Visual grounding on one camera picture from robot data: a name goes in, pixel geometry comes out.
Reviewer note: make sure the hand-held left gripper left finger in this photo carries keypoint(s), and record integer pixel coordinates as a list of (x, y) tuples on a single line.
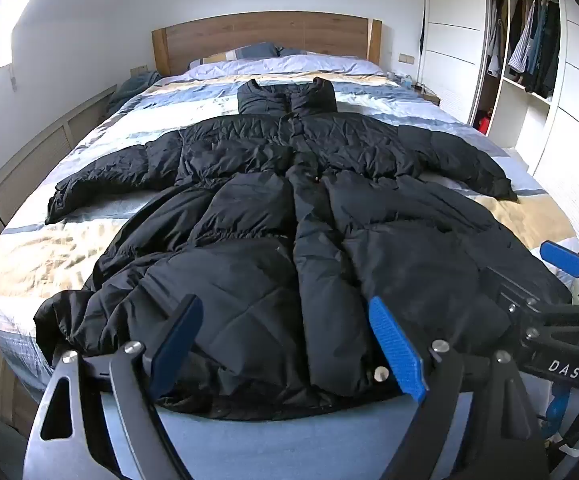
[(174, 347)]

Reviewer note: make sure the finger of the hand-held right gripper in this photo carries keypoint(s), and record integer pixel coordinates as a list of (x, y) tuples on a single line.
[(564, 258), (500, 286)]

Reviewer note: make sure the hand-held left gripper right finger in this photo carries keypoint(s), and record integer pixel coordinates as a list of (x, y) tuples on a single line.
[(399, 355)]

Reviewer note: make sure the black puffer coat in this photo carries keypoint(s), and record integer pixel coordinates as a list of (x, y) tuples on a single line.
[(269, 260)]

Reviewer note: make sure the row of hanging clothes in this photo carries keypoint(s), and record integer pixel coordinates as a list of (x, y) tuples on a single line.
[(537, 45)]

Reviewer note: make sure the bed with striped duvet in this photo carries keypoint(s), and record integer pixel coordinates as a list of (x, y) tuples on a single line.
[(69, 240)]

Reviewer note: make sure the red bag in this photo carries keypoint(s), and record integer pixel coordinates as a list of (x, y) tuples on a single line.
[(482, 122)]

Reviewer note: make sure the wooden nightstand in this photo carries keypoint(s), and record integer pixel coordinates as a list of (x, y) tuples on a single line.
[(429, 96)]

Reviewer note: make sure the small blue white box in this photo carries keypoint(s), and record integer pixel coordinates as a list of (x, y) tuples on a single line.
[(403, 80)]

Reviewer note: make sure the hanging light garment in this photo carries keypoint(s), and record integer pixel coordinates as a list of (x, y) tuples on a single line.
[(494, 40)]

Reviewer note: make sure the beige low slatted cabinet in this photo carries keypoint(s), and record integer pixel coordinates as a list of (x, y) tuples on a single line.
[(29, 160)]

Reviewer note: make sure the white wardrobe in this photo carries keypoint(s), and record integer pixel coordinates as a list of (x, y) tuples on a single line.
[(454, 35)]

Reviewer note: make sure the blue grey folded blanket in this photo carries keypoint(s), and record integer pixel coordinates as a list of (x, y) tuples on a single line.
[(132, 90)]

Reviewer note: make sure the blue white pillow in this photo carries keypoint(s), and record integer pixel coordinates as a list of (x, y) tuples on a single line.
[(249, 52)]

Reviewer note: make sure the wooden headboard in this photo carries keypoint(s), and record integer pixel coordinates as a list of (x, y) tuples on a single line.
[(269, 35)]

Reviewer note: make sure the wall switch plate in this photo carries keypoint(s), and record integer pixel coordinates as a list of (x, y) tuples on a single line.
[(406, 58)]

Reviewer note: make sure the wall socket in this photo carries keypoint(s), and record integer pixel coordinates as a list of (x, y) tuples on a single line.
[(139, 69)]

